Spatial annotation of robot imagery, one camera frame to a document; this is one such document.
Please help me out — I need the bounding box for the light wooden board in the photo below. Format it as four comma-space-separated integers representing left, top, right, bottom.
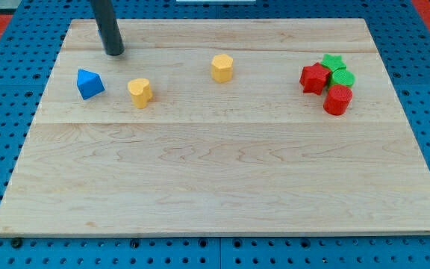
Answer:
0, 19, 430, 238

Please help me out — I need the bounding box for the yellow hexagon block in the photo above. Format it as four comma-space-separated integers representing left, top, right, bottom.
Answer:
211, 54, 234, 83

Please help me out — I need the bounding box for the yellow heart block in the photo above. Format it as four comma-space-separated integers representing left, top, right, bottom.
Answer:
128, 78, 153, 109

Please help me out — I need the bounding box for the red star block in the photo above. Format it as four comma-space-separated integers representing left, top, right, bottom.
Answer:
299, 62, 331, 96

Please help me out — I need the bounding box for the red cylinder block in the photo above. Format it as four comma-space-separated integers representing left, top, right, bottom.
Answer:
323, 84, 353, 116

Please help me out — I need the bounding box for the blue triangular block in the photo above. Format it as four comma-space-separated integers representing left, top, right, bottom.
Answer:
77, 69, 105, 100

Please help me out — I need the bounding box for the green cylinder block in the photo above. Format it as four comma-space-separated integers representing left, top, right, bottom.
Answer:
328, 69, 355, 88

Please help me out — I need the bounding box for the green star block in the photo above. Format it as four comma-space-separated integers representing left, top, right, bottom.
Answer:
320, 54, 346, 72

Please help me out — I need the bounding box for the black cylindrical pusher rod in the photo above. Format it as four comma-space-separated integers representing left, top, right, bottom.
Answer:
90, 0, 125, 56

